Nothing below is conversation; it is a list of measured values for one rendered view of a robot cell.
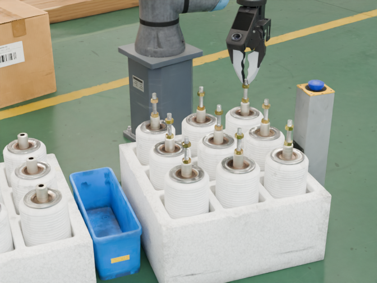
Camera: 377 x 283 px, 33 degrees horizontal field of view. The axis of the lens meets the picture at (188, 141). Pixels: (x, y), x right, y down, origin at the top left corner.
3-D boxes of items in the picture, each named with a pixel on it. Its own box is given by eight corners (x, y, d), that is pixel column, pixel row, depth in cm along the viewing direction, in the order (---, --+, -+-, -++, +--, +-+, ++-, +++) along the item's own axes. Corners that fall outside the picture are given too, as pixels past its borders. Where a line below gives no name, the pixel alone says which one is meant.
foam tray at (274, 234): (122, 203, 170) (118, 144, 162) (255, 178, 181) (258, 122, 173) (165, 297, 138) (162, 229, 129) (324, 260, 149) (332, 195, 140)
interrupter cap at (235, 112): (262, 110, 164) (262, 107, 163) (256, 122, 157) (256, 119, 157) (233, 106, 165) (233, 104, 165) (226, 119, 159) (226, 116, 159)
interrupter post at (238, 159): (243, 164, 139) (244, 150, 137) (243, 169, 137) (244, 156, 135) (232, 163, 139) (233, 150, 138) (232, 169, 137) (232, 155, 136)
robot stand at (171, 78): (122, 135, 205) (116, 46, 192) (169, 120, 215) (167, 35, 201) (154, 158, 192) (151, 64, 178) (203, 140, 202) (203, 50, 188)
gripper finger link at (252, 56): (265, 78, 160) (266, 43, 156) (258, 87, 155) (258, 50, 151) (253, 77, 161) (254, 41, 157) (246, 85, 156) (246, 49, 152)
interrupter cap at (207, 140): (196, 139, 149) (196, 137, 149) (223, 132, 152) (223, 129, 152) (212, 153, 143) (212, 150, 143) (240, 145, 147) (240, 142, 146)
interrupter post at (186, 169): (179, 178, 134) (179, 164, 132) (182, 172, 136) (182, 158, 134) (191, 178, 133) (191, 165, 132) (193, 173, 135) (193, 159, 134)
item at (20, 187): (17, 232, 147) (7, 164, 139) (58, 223, 150) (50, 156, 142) (23, 256, 139) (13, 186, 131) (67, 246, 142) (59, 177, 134)
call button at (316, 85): (304, 87, 161) (305, 80, 160) (318, 85, 162) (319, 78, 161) (312, 94, 157) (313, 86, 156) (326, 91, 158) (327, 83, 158)
